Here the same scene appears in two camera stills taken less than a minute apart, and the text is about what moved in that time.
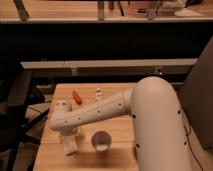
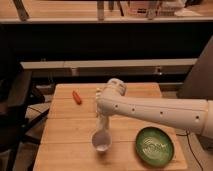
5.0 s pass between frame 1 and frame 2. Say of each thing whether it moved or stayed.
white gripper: moved
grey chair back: stayed
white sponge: moved
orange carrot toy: stayed
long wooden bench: stayed
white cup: stayed
